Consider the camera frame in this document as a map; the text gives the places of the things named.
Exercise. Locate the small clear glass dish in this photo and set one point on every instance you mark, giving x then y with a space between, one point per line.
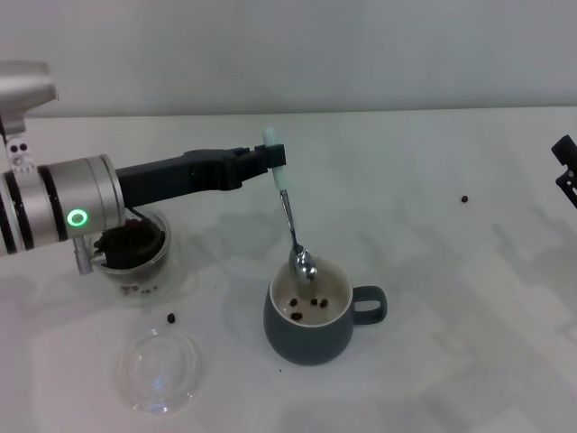
153 374

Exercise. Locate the pile of coffee beans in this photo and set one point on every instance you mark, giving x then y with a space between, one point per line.
130 245

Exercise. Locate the coffee beans in glass base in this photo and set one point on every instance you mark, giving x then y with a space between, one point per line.
135 288

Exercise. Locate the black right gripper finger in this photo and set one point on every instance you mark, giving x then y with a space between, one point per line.
569 180

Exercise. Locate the double-walled glass cup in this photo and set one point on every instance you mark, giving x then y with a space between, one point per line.
162 261

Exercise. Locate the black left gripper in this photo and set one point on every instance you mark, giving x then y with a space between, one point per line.
180 176

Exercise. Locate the dark blue ceramic mug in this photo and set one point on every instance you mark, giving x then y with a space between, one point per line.
306 343

